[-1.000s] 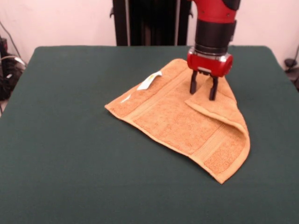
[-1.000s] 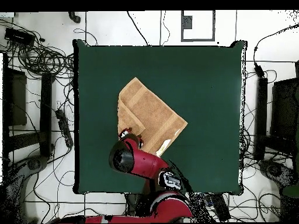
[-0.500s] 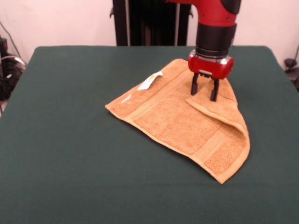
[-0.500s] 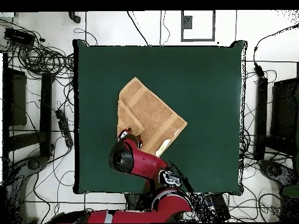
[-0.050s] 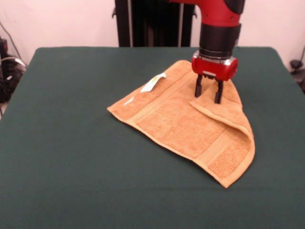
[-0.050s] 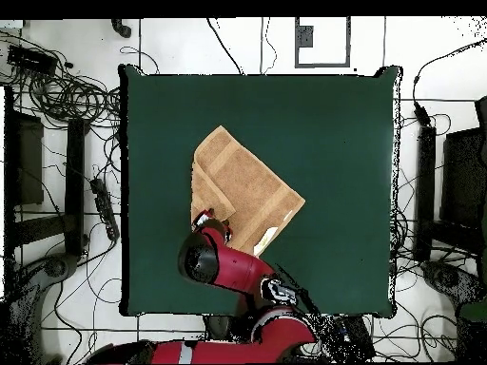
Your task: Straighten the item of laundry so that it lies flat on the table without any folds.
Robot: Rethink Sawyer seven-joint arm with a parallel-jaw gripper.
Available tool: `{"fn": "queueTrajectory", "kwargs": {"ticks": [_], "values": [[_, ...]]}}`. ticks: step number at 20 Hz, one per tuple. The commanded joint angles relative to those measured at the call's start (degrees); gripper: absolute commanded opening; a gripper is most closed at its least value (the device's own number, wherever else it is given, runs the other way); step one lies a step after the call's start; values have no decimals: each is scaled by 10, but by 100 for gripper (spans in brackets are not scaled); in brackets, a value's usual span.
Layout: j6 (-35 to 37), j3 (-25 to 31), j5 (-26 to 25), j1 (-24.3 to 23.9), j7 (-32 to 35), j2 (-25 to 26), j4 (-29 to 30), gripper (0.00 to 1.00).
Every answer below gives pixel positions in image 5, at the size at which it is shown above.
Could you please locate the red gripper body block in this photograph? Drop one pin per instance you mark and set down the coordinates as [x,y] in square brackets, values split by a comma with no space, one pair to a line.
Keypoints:
[214,68]

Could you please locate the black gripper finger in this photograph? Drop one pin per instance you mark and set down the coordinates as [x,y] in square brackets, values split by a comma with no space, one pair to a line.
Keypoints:
[218,91]
[199,87]

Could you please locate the tan terry towel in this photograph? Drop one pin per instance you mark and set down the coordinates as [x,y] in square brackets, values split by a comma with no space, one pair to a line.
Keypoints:
[190,124]

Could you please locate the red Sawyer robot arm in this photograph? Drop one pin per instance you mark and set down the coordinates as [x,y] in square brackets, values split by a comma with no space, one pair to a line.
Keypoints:
[219,23]

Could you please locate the dark stand base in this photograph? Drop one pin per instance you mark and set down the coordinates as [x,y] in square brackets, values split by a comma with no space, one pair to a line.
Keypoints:
[296,64]

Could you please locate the dark green table cloth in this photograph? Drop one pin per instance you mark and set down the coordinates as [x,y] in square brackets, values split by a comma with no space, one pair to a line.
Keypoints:
[59,143]

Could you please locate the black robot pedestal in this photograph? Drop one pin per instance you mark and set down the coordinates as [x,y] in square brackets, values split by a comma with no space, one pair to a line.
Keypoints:
[155,23]

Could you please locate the black wall box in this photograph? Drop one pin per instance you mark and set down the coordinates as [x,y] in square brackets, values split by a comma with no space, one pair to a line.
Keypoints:
[3,47]

